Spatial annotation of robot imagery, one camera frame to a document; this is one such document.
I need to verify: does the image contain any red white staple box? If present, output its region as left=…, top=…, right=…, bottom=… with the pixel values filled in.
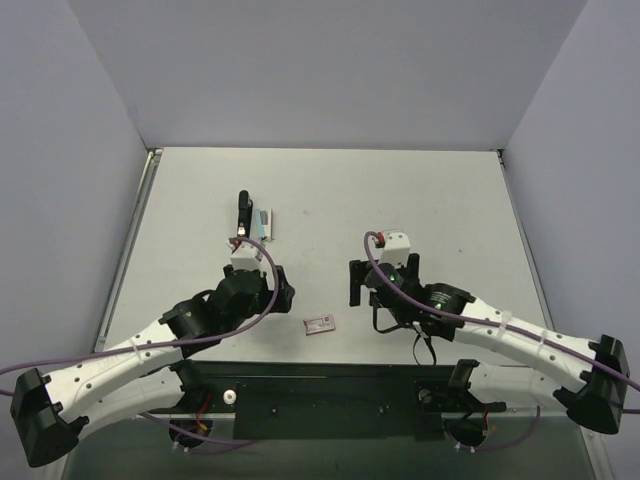
left=303, top=315, right=336, bottom=336

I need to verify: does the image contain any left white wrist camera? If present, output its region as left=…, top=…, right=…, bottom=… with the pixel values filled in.
left=229, top=241, right=265, bottom=272

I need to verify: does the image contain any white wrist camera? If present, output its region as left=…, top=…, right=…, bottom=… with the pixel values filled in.
left=375, top=229, right=411, bottom=268
left=229, top=241, right=265, bottom=272

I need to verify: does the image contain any black stapler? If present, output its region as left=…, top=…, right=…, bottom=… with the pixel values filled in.
left=236, top=190, right=253, bottom=238

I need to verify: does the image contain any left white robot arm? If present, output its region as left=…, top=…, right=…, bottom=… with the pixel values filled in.
left=10, top=265, right=295, bottom=468

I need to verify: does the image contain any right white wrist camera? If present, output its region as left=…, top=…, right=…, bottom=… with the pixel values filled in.
left=375, top=229, right=411, bottom=268

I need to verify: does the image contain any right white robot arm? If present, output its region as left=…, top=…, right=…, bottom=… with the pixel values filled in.
left=349, top=254, right=630, bottom=435

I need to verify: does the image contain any aluminium rail frame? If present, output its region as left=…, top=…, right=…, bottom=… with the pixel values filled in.
left=93, top=148, right=164, bottom=352

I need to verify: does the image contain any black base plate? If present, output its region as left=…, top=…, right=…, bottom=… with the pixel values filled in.
left=160, top=361, right=506, bottom=441

